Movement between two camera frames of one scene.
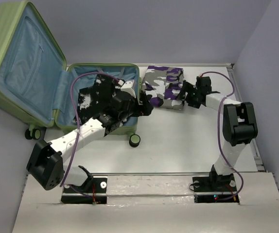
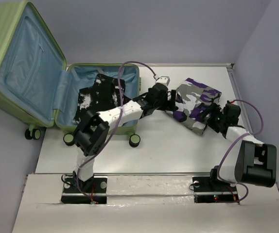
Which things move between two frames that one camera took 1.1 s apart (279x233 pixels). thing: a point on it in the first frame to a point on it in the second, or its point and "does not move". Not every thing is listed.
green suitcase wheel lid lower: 36,134 does not move
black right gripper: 189,87 to 213,108
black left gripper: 147,107 to 168,105
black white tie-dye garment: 93,100 does not move
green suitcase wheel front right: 134,140 does not move
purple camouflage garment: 161,84 to 193,98
